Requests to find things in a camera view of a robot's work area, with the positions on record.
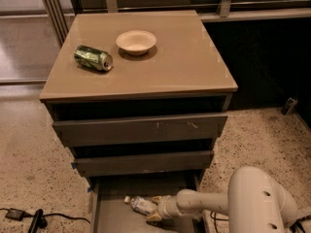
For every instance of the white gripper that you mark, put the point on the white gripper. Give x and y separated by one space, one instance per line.
164 207

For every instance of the clear plastic water bottle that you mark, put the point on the clear plastic water bottle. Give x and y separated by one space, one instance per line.
140 205

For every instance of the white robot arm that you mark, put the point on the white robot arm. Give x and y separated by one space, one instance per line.
254 203

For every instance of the grey bottom drawer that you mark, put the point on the grey bottom drawer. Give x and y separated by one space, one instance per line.
112 215

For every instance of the grey drawer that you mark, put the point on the grey drawer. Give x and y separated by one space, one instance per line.
112 215
142 129
144 164

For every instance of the grey middle drawer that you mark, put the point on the grey middle drawer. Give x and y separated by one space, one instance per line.
144 164

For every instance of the grey top drawer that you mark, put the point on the grey top drawer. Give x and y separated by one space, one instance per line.
142 129

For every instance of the grey drawer cabinet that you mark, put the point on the grey drawer cabinet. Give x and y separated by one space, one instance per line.
183 74

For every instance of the black power adapter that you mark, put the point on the black power adapter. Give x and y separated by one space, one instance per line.
15 214

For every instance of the white power strip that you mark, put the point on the white power strip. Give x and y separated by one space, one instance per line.
304 215

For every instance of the green soda can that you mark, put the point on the green soda can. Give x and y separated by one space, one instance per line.
98 60

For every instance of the white paper bowl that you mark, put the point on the white paper bowl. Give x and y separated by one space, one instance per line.
136 42

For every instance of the small grey floor device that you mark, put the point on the small grey floor device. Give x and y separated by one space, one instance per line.
289 106

